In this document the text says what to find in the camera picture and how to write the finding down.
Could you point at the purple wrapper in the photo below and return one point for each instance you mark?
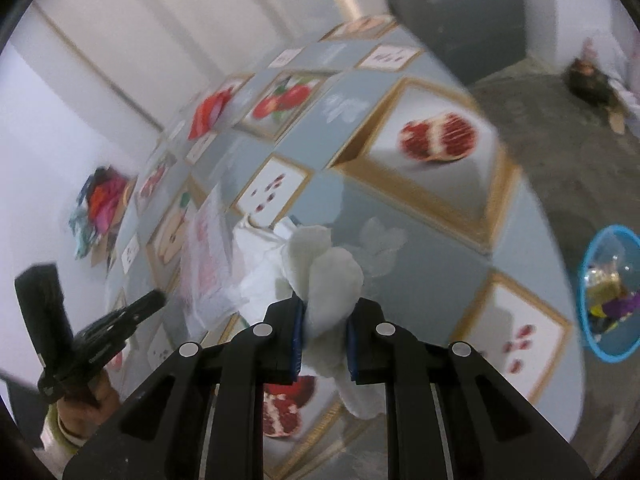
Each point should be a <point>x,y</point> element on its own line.
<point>622,306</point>

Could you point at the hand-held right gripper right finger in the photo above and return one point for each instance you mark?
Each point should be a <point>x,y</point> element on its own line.
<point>351,355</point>

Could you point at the printed tablecloth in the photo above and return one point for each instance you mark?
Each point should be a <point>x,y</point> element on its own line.
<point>425,240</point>

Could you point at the colourful cloth pile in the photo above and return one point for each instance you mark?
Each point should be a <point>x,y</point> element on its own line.
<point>100,205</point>

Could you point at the person's left hand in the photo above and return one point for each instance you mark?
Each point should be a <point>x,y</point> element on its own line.
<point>95,402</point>

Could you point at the white crumpled paper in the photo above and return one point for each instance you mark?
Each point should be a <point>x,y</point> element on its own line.
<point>260,262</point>

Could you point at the red plastic wrapper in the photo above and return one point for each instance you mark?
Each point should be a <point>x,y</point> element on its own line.
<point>207,110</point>

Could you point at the blue mesh waste basket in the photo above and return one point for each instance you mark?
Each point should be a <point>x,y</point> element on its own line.
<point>612,347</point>

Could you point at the dark grey cabinet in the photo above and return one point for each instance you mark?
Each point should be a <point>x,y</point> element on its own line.
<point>460,22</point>

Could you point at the white tissue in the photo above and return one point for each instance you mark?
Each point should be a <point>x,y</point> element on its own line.
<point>330,280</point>

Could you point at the clear plastic bag red print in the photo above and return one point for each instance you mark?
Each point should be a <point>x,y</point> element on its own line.
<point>207,255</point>

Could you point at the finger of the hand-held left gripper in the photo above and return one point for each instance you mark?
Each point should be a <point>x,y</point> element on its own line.
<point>142,305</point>

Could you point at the clear yellowish wrapper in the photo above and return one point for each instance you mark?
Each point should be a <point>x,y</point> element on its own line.
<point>602,280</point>

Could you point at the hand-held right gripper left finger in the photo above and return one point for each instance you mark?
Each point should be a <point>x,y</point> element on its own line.
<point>296,340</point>

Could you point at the brown cardboard piece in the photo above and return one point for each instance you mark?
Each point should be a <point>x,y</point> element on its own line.
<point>617,121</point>

